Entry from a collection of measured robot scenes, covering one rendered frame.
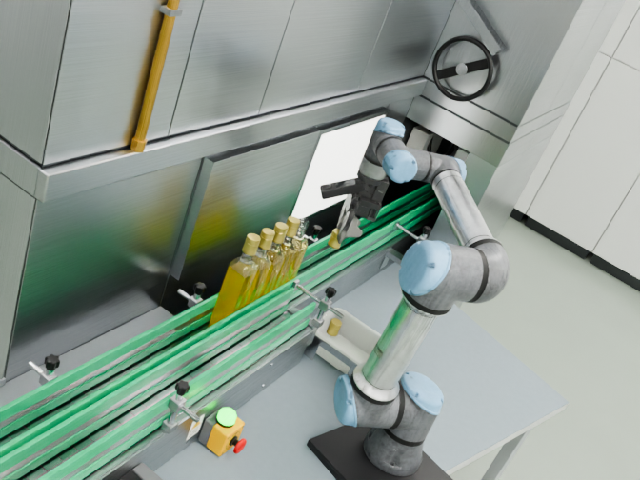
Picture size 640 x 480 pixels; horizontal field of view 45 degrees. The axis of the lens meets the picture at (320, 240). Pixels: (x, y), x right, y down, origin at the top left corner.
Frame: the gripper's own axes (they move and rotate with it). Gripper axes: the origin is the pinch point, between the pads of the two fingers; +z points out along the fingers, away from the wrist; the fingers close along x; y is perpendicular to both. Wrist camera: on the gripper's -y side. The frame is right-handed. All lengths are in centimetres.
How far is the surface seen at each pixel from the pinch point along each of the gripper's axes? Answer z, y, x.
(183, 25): -53, -52, -35
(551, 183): 71, 200, 288
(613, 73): -12, 201, 287
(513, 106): -34, 52, 55
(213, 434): 31, -22, -52
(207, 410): 26, -25, -50
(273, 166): -13.9, -22.6, 1.2
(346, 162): -5.1, 3.3, 38.4
